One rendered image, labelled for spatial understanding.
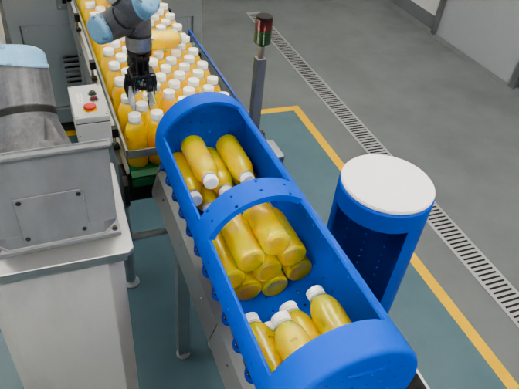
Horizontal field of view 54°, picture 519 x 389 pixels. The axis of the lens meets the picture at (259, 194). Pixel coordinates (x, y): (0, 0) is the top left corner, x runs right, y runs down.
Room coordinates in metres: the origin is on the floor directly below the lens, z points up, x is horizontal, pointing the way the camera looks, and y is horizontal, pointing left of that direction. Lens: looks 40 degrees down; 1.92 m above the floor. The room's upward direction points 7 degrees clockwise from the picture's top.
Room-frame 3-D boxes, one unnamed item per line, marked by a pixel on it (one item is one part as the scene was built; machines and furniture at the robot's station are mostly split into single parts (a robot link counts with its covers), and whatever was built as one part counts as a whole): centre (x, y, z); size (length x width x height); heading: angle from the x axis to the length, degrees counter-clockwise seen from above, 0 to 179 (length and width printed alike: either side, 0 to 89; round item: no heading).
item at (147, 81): (1.37, 0.39, 1.21); 0.09 x 0.08 x 0.12; 26
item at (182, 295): (1.20, 0.24, 0.31); 0.06 x 0.06 x 0.63; 26
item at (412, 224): (1.20, -0.37, 0.59); 0.28 x 0.28 x 0.88
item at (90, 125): (1.34, 0.56, 1.05); 0.20 x 0.10 x 0.10; 26
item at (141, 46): (1.37, 0.39, 1.30); 0.08 x 0.08 x 0.05
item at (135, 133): (1.32, 0.41, 0.98); 0.07 x 0.07 x 0.17
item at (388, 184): (1.20, -0.37, 1.03); 0.28 x 0.28 x 0.01
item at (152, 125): (1.35, 0.35, 0.98); 0.07 x 0.07 x 0.17
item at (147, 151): (1.36, 0.24, 0.96); 0.40 x 0.01 x 0.03; 116
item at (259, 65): (1.79, 0.06, 0.55); 0.04 x 0.04 x 1.10; 26
